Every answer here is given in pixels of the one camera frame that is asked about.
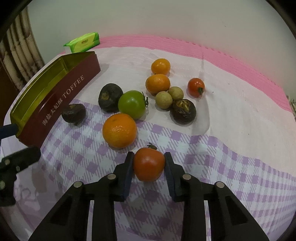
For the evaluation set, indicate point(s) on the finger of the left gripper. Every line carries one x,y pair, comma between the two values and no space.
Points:
17,162
8,130

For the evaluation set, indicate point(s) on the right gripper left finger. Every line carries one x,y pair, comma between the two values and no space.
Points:
68,219

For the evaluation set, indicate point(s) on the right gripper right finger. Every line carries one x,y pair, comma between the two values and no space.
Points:
229,219

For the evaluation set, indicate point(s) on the large red tomato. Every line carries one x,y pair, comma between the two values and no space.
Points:
148,163

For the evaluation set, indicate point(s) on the large orange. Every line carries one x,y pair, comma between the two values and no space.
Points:
119,130

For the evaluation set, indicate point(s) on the large dark fruit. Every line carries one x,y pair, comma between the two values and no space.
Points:
109,97

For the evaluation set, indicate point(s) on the small red tomato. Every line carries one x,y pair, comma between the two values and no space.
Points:
196,87

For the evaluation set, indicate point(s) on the gold and red toffee tin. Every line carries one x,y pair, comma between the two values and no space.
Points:
41,104

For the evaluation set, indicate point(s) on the beige patterned curtain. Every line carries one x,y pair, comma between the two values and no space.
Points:
19,52

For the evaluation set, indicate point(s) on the pink purple checked tablecloth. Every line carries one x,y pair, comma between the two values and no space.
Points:
243,135

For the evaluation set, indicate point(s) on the green tissue pack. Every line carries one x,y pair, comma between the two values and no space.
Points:
82,43

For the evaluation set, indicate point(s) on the green tomato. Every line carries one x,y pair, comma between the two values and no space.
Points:
133,103

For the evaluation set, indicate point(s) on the back longan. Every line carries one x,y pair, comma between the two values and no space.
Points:
176,93

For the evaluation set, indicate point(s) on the longan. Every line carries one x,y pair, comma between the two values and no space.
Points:
163,100
176,93

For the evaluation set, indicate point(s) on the front longan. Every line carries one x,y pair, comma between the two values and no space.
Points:
163,100

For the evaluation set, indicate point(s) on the middle orange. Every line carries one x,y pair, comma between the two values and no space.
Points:
157,83

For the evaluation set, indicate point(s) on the far small orange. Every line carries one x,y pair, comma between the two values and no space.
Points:
161,66

